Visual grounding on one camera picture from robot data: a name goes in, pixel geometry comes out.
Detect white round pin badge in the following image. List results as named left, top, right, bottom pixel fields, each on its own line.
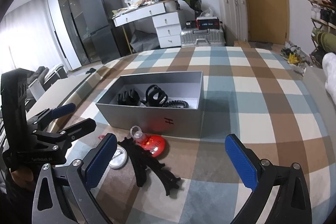
left=109, top=147, right=128, bottom=169

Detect black rounded hair clip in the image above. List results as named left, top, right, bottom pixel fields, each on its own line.
left=117, top=89, right=140, bottom=106

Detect large black hair claw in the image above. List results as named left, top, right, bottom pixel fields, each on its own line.
left=117, top=138, right=181, bottom=196

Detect red flag pin badge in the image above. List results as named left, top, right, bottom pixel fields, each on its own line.
left=138, top=135, right=166, bottom=157

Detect black spiral hair tie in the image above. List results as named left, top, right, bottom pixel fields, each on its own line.
left=162, top=99, right=190, bottom=109

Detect person's left hand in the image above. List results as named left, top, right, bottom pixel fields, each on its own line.
left=11, top=168, right=34, bottom=187

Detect grey flat board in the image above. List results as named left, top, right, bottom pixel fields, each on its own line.
left=26, top=75, right=89, bottom=119

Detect plaid bed cover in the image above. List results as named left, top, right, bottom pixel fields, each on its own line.
left=67, top=47, right=335, bottom=223

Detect grey open cardboard box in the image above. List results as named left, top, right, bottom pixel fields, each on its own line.
left=96, top=71, right=204, bottom=138

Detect black refrigerator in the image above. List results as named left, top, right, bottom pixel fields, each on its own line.
left=80, top=0, right=131, bottom=64

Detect glass door cabinet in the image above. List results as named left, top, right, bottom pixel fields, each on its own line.
left=58, top=0, right=100, bottom=65

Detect shoes on floor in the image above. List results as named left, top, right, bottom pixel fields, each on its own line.
left=280, top=42, right=306, bottom=69

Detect white rolled blanket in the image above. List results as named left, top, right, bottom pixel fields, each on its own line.
left=322, top=53, right=336, bottom=105

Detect white desk with drawers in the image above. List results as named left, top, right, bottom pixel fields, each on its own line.
left=112, top=0, right=186, bottom=48

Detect silver lying suitcase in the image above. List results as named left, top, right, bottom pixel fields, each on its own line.
left=180, top=28, right=226, bottom=47

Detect olive green rolled mat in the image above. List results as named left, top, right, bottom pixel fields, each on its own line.
left=315, top=32, right=336, bottom=53

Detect black red box on suitcase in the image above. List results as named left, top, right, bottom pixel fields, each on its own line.
left=196, top=16, right=221, bottom=30

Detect flower bouquet black wrap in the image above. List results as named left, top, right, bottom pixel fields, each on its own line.
left=181, top=0, right=203, bottom=19

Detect wooden shoe rack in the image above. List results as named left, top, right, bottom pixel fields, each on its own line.
left=307, top=0, right=335, bottom=53

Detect white upright suitcase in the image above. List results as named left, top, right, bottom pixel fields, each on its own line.
left=219, top=0, right=248, bottom=46

